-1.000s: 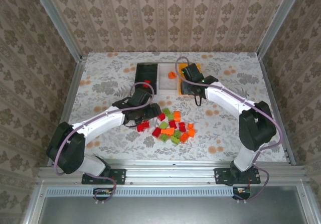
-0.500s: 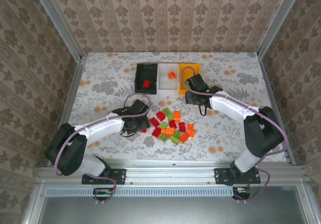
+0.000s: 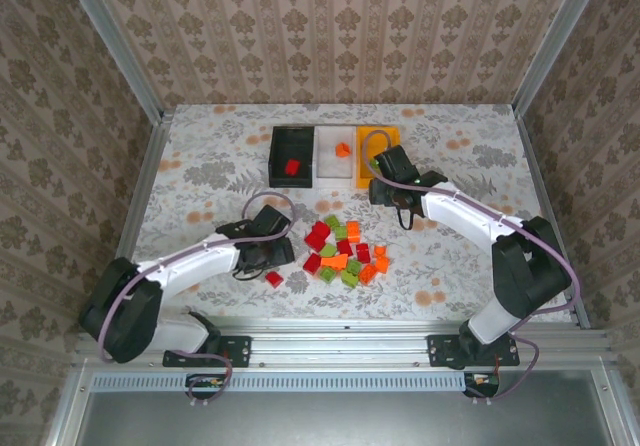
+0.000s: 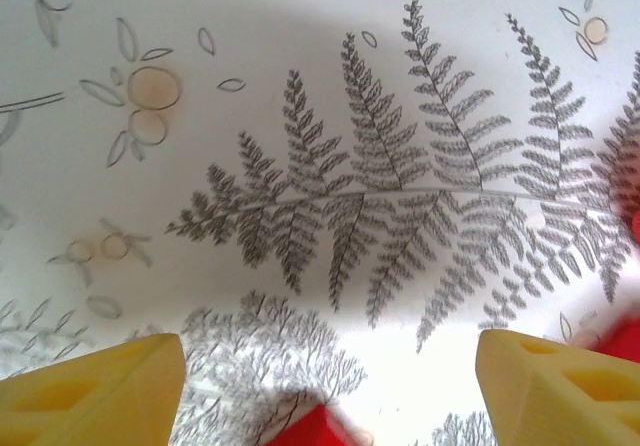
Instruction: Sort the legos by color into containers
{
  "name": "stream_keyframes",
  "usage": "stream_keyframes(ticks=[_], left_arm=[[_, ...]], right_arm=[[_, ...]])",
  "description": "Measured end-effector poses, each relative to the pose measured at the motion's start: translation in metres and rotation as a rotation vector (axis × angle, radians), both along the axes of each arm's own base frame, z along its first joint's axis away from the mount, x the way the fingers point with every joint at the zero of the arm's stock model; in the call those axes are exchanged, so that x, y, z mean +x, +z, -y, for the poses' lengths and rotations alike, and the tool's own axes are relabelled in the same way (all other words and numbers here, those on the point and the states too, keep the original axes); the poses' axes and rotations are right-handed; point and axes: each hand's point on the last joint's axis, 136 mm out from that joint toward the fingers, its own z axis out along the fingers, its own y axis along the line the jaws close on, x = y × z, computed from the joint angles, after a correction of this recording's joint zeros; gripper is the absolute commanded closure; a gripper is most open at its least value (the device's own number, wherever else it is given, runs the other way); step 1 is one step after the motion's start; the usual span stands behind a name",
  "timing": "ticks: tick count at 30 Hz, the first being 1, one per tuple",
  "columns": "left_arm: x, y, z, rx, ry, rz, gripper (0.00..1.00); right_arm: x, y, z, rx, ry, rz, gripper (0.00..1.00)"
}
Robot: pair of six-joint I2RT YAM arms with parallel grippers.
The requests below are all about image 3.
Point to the aluminium corner post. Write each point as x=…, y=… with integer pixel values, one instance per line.
x=116, y=41
x=557, y=41

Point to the floral patterned tablecloth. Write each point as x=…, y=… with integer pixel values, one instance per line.
x=225, y=166

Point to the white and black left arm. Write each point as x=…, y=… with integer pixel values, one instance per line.
x=190, y=263

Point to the yellow plastic bin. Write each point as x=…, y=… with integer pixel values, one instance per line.
x=382, y=138

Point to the grey metal sheet panel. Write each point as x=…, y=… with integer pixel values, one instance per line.
x=350, y=421

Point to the white translucent plastic bin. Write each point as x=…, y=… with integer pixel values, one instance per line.
x=332, y=171

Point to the red lego brick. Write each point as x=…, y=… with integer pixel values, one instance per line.
x=274, y=279
x=319, y=227
x=363, y=252
x=312, y=263
x=315, y=242
x=345, y=247
x=292, y=167

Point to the green lego brick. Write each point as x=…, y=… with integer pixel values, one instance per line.
x=349, y=280
x=331, y=222
x=327, y=251
x=341, y=232
x=328, y=275
x=354, y=267
x=374, y=164

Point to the aluminium table side rail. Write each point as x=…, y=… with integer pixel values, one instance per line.
x=536, y=166
x=149, y=176

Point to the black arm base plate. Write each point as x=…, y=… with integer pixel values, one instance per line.
x=235, y=351
x=442, y=351

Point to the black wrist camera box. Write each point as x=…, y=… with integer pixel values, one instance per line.
x=270, y=221
x=397, y=163

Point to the small black connector box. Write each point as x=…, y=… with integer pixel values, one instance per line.
x=205, y=383
x=480, y=383

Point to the black plastic bin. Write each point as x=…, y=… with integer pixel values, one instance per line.
x=295, y=141

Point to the aluminium front frame rail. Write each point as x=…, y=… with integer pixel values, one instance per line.
x=340, y=346

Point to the wide orange lego brick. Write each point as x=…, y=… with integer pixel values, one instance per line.
x=335, y=262

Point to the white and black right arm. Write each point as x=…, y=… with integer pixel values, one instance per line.
x=460, y=211

